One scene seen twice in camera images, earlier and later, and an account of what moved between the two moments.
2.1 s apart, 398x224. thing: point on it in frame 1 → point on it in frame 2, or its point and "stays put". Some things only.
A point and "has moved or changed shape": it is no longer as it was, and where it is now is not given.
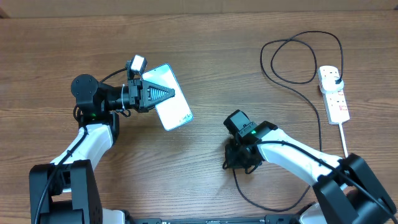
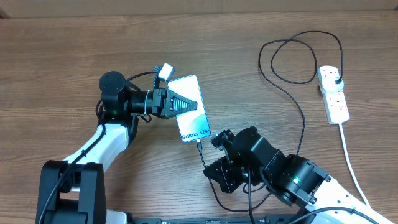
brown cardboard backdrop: x=28 y=9 stays put
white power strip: x=335 y=102 stays put
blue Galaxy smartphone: x=176 y=111 has moved or changed shape
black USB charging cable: x=289 y=39 has moved or changed shape
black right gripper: x=234 y=161 → x=227 y=175
